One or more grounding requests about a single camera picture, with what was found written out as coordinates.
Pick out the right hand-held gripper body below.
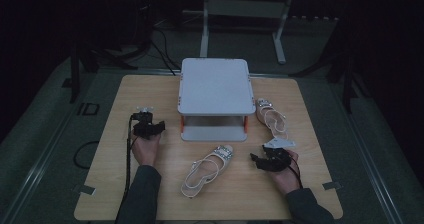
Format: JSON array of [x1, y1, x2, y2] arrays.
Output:
[[261, 137, 300, 173]]

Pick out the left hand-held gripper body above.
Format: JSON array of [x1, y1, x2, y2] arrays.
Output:
[[130, 106, 158, 140]]

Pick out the white strappy jewelled sandal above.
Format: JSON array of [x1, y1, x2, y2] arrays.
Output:
[[255, 97, 289, 141], [180, 144, 234, 198]]

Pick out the white two-tier shoe rack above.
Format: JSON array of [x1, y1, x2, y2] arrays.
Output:
[[177, 57, 257, 143]]

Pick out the person's left hand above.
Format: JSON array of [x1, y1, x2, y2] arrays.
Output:
[[131, 132, 162, 167]]

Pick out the person's right hand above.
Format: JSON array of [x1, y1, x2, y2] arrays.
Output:
[[268, 149, 302, 196]]

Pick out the grey tape piece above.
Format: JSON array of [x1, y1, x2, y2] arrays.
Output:
[[78, 184, 97, 197], [321, 181, 343, 191]]

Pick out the black tripod stand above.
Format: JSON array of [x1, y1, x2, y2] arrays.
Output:
[[68, 43, 138, 104]]

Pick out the black metal stand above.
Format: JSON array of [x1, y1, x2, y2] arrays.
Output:
[[289, 23, 371, 115]]

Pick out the white metal stand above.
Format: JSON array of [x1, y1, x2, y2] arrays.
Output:
[[199, 0, 297, 66]]

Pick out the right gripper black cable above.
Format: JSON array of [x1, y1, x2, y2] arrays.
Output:
[[287, 153, 304, 190]]

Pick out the black floor cable loop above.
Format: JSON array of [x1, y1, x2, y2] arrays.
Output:
[[73, 140, 100, 170]]

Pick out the black background cables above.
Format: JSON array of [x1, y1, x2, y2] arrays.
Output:
[[133, 0, 183, 76]]

